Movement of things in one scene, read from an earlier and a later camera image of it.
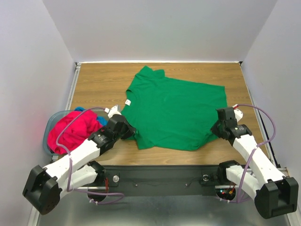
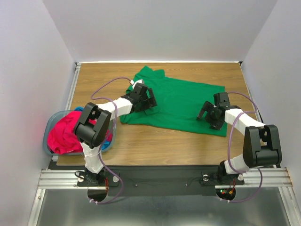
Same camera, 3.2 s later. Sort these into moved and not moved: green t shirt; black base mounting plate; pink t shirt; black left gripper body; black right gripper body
Moved: black right gripper body; green t shirt; black left gripper body
Not moved: pink t shirt; black base mounting plate
